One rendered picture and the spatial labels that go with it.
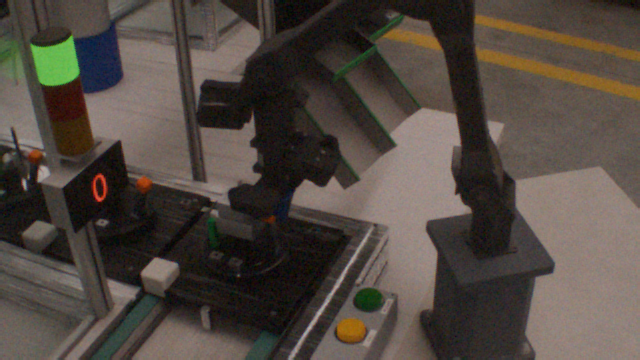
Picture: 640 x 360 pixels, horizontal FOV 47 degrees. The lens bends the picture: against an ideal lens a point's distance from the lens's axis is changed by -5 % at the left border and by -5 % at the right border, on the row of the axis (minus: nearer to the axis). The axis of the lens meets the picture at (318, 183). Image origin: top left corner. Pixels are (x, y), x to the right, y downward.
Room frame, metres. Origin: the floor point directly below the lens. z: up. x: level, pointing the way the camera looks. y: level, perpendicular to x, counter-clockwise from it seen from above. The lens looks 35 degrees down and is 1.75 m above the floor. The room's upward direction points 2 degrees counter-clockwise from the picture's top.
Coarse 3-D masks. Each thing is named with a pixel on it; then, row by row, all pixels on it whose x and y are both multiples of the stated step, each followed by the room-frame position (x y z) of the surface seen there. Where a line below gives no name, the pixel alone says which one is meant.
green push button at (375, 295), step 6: (366, 288) 0.85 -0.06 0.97; (372, 288) 0.85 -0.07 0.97; (360, 294) 0.84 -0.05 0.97; (366, 294) 0.84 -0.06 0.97; (372, 294) 0.84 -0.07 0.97; (378, 294) 0.84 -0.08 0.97; (360, 300) 0.83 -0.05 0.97; (366, 300) 0.83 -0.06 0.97; (372, 300) 0.83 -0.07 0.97; (378, 300) 0.83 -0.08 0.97; (360, 306) 0.82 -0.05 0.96; (366, 306) 0.82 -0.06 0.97; (372, 306) 0.82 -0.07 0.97; (378, 306) 0.82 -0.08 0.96
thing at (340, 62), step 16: (224, 0) 1.22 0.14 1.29; (240, 0) 1.20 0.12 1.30; (256, 0) 1.18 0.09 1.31; (288, 0) 1.28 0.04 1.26; (304, 0) 1.28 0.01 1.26; (320, 0) 1.26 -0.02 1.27; (240, 16) 1.20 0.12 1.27; (256, 16) 1.18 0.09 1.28; (288, 16) 1.23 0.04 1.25; (304, 16) 1.25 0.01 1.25; (352, 32) 1.22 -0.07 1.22; (336, 48) 1.19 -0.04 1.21; (352, 48) 1.20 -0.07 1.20; (368, 48) 1.20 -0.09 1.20; (320, 64) 1.11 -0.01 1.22; (336, 64) 1.14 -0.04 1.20; (352, 64) 1.13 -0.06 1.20; (336, 80) 1.11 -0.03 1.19
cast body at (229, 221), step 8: (232, 192) 0.94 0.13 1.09; (224, 200) 0.93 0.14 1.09; (224, 208) 0.93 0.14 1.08; (216, 216) 0.94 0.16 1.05; (224, 216) 0.93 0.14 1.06; (232, 216) 0.92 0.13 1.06; (240, 216) 0.92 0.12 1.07; (248, 216) 0.93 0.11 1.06; (216, 224) 0.94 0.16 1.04; (224, 224) 0.93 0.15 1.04; (232, 224) 0.92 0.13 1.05; (240, 224) 0.92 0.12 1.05; (248, 224) 0.91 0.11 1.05; (256, 224) 0.92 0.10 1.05; (264, 224) 0.94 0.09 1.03; (224, 232) 0.93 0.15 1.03; (232, 232) 0.92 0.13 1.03; (240, 232) 0.92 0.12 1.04; (248, 232) 0.91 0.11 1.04; (256, 232) 0.92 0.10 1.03
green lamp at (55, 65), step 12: (36, 48) 0.80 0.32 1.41; (48, 48) 0.80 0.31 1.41; (60, 48) 0.80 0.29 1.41; (72, 48) 0.82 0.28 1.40; (36, 60) 0.80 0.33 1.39; (48, 60) 0.80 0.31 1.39; (60, 60) 0.80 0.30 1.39; (72, 60) 0.81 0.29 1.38; (48, 72) 0.80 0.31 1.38; (60, 72) 0.80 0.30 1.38; (72, 72) 0.81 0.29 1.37; (48, 84) 0.80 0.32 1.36; (60, 84) 0.80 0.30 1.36
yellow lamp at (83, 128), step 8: (72, 120) 0.80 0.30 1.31; (80, 120) 0.81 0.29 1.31; (88, 120) 0.82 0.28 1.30; (56, 128) 0.80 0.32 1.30; (64, 128) 0.80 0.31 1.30; (72, 128) 0.80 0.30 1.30; (80, 128) 0.80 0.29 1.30; (88, 128) 0.82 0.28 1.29; (56, 136) 0.80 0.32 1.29; (64, 136) 0.80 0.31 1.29; (72, 136) 0.80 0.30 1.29; (80, 136) 0.80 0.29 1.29; (88, 136) 0.81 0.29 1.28; (56, 144) 0.80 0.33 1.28; (64, 144) 0.80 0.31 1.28; (72, 144) 0.80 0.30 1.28; (80, 144) 0.80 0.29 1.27; (88, 144) 0.81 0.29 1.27; (64, 152) 0.80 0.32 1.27; (72, 152) 0.80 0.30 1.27; (80, 152) 0.80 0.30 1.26
